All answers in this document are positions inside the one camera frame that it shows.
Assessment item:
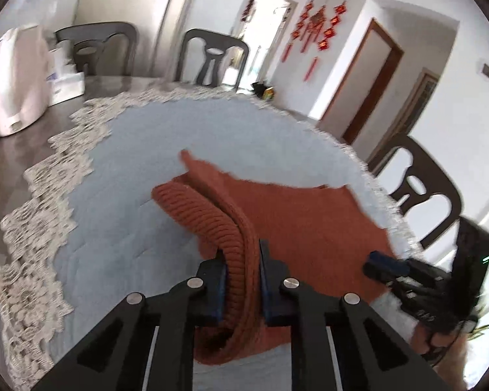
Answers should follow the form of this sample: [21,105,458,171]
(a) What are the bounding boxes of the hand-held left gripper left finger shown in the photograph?
[32,248,229,391]

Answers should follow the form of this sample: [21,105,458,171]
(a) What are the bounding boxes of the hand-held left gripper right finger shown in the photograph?
[259,239,453,391]

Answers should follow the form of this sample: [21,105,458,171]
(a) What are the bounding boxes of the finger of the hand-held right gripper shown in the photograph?
[368,252,417,274]
[363,264,404,286]

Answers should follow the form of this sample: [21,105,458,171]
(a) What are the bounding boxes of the orange knitted sweater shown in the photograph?
[152,149,404,365]

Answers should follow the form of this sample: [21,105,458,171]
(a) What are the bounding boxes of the person's right forearm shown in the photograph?
[444,332,473,389]

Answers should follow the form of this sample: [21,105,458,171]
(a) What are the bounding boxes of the person's right hand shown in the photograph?
[409,322,447,357]

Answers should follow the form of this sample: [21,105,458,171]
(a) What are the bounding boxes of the green plant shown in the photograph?
[467,315,489,340]

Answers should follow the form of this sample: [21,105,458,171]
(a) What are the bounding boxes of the dark wooden chair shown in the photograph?
[54,22,139,77]
[174,28,250,92]
[367,132,465,251]

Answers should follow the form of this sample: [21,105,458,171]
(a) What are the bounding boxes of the blue tablecloth with lace trim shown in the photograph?
[0,85,428,391]

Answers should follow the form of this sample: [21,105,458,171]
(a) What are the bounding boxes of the brown framed glass door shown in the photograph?
[367,67,441,167]

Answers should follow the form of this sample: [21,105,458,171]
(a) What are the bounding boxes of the brown wooden door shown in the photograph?
[318,18,404,145]

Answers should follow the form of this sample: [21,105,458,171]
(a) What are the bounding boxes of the white tissue box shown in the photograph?
[47,47,86,107]

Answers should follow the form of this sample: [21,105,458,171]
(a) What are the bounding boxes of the white electric kettle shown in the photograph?
[0,24,53,137]

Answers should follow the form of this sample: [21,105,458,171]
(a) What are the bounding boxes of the red Chinese knot string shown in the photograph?
[283,2,314,64]
[304,2,349,82]

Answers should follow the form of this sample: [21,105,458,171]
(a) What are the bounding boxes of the red gold wall ornament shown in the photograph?
[302,6,329,53]

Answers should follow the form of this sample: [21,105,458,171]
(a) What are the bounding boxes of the dried chili string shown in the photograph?
[240,0,258,23]

